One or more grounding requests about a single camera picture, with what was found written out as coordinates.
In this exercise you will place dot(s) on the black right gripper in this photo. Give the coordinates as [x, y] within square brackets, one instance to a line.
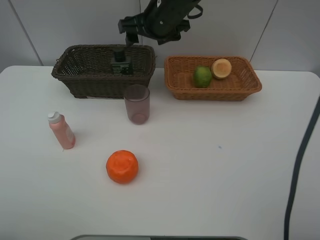
[163, 25]

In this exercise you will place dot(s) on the orange wicker basket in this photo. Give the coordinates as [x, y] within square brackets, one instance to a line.
[179, 71]

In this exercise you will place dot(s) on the red yellow peach fruit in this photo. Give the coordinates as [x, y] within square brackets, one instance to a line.
[221, 68]

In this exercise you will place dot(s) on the green lime fruit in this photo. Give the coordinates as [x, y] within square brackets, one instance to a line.
[202, 77]

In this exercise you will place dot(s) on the translucent purple plastic cup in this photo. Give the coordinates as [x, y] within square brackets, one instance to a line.
[137, 103]

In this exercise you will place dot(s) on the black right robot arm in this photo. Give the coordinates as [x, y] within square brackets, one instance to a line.
[191, 8]

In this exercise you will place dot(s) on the dark brown wicker basket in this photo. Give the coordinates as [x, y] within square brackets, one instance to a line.
[86, 70]

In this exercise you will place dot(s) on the dark green pump bottle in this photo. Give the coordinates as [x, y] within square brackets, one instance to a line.
[121, 64]

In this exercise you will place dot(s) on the pink bottle white cap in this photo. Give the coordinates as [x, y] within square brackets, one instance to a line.
[61, 130]

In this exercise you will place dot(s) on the orange tangerine fruit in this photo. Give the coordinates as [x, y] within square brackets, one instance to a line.
[122, 167]

